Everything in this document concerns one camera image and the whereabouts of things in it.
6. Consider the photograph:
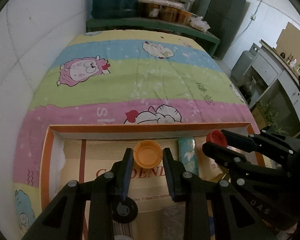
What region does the teal floral box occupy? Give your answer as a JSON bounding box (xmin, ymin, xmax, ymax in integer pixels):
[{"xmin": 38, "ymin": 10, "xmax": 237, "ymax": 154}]
[{"xmin": 178, "ymin": 138, "xmax": 199, "ymax": 176}]

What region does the light orange bottle cap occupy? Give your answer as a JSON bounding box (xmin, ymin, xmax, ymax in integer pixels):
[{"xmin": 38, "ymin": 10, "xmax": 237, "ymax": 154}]
[{"xmin": 133, "ymin": 140, "xmax": 163, "ymax": 169}]

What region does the red bottle cap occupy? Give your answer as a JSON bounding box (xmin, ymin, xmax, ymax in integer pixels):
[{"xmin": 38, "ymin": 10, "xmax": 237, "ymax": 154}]
[{"xmin": 206, "ymin": 129, "xmax": 228, "ymax": 148}]

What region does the black bottle cap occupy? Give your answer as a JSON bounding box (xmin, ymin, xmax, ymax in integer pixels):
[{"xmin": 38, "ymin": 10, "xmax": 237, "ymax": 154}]
[{"xmin": 111, "ymin": 197, "xmax": 138, "ymax": 224}]

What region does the clear patterned rectangular case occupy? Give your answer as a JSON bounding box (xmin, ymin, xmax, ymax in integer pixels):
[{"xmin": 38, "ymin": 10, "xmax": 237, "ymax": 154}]
[{"xmin": 161, "ymin": 205, "xmax": 185, "ymax": 239}]

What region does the small gold box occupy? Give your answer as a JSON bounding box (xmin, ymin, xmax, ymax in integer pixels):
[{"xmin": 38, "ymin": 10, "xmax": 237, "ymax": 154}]
[{"xmin": 211, "ymin": 172, "xmax": 230, "ymax": 183}]

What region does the blue bottle cap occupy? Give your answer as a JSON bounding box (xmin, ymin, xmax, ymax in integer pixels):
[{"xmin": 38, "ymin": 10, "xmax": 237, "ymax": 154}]
[{"xmin": 209, "ymin": 216, "xmax": 215, "ymax": 237}]

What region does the white bottle cap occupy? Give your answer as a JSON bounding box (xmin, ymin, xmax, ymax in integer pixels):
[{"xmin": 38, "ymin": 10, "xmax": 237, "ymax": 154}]
[{"xmin": 114, "ymin": 235, "xmax": 133, "ymax": 240}]

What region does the potted green plant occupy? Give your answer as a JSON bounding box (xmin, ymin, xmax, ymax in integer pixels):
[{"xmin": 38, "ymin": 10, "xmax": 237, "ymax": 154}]
[{"xmin": 252, "ymin": 100, "xmax": 288, "ymax": 135}]

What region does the shallow orange rimmed cardboard tray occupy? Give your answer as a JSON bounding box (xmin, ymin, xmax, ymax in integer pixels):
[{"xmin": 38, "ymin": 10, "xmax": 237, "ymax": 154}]
[{"xmin": 39, "ymin": 121, "xmax": 266, "ymax": 240}]

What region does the white kitchen counter cabinet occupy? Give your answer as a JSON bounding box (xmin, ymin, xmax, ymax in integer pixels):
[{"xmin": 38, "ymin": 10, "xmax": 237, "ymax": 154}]
[{"xmin": 237, "ymin": 40, "xmax": 300, "ymax": 135}]

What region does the grey gas cylinder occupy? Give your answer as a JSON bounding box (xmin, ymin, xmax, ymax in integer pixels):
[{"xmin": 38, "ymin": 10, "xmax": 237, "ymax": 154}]
[{"xmin": 231, "ymin": 43, "xmax": 260, "ymax": 83}]

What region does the colourful cartoon sheep quilt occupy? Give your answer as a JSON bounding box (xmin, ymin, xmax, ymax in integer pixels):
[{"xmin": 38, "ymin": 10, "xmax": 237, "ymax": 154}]
[{"xmin": 13, "ymin": 30, "xmax": 256, "ymax": 234}]

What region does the green low bench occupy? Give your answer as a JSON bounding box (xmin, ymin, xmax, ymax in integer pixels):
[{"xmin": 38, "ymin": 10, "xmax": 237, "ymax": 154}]
[{"xmin": 85, "ymin": 17, "xmax": 220, "ymax": 56}]

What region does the white plastic bag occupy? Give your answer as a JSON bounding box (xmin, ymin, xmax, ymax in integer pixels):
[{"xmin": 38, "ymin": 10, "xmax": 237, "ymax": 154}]
[{"xmin": 189, "ymin": 16, "xmax": 210, "ymax": 33}]

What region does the dark green refrigerator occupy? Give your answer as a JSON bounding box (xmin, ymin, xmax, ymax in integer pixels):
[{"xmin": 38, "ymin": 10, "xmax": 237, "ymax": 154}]
[{"xmin": 192, "ymin": 0, "xmax": 246, "ymax": 59}]

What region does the cardboard sheet on wall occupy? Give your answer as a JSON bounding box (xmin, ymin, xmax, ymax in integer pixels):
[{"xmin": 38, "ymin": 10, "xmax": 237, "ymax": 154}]
[{"xmin": 276, "ymin": 22, "xmax": 300, "ymax": 64}]

